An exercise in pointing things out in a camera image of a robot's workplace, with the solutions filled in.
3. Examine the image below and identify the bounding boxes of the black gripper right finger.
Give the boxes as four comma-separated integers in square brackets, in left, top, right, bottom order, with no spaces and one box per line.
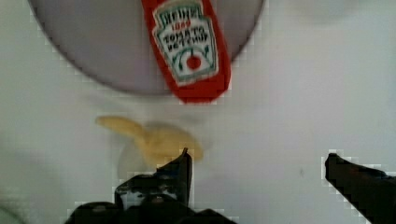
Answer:
[324,153,396,224]

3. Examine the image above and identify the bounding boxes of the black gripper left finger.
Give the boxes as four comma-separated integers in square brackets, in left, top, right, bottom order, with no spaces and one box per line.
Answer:
[64,148,237,224]

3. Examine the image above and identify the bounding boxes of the peeled banana toy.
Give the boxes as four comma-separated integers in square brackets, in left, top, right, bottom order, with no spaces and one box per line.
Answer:
[95,116,204,167]

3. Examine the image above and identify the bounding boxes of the red ketchup bottle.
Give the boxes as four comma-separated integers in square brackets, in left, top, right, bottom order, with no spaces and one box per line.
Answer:
[141,0,231,104]

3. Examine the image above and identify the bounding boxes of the grey round plate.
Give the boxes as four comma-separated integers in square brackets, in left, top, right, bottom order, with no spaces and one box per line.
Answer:
[27,0,265,95]

